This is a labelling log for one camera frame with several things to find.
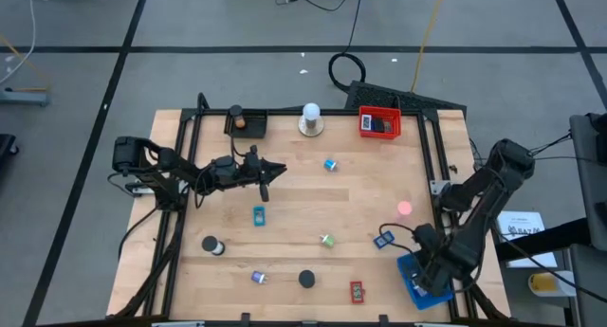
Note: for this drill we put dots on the red mini digital meter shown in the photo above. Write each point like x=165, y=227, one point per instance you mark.
x=356, y=292

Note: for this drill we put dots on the black plastic basket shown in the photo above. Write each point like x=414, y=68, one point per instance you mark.
x=253, y=125

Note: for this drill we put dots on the black aluminium table frame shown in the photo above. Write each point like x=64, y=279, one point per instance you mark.
x=341, y=112

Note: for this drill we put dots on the black hourglass white sand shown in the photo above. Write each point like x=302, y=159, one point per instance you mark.
x=210, y=244

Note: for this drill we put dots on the pink hourglass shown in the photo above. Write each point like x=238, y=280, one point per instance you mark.
x=404, y=207

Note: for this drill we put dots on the purple USB wall charger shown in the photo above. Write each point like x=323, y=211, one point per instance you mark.
x=257, y=277

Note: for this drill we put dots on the black caster wheel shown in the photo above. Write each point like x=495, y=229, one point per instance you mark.
x=5, y=149

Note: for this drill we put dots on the green USB wall charger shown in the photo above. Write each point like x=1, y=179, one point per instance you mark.
x=328, y=241

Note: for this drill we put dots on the grey stand foot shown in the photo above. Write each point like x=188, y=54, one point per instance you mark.
x=23, y=98

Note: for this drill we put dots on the blue plastic tray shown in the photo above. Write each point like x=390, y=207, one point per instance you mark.
x=429, y=302

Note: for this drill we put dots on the white bulb on round base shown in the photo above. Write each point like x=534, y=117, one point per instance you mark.
x=311, y=111

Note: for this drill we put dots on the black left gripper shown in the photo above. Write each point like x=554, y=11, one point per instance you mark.
x=264, y=194

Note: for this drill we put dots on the black perforated floor mat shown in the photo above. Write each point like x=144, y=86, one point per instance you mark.
x=408, y=99

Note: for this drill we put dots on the black mini digital meter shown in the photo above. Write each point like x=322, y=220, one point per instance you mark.
x=389, y=126

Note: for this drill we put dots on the black hourglass blue sand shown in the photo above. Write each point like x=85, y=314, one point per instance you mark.
x=307, y=278

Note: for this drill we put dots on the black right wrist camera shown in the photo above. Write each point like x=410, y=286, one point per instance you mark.
x=427, y=234

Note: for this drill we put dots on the white mini digital meter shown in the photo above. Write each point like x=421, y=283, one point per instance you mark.
x=367, y=122

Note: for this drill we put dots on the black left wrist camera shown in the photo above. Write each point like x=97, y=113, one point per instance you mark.
x=250, y=168

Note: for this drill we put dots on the black hourglass brown sand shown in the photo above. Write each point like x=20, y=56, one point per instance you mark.
x=235, y=111

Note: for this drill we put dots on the red plastic basket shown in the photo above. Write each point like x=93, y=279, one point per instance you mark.
x=379, y=110

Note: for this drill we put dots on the black metal beam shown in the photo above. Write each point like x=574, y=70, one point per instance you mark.
x=545, y=239

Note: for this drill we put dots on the white paper booklet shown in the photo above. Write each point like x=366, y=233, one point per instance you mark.
x=517, y=220

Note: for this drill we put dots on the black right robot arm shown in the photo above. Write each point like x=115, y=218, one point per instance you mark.
x=512, y=161

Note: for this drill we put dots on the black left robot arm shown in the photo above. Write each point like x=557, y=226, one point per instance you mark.
x=161, y=163

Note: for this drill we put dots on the teal mini digital meter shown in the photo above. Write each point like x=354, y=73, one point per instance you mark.
x=259, y=216

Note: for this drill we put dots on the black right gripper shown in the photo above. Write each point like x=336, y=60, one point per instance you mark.
x=446, y=267

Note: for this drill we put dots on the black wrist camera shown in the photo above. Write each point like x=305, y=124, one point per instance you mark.
x=250, y=168
x=427, y=234

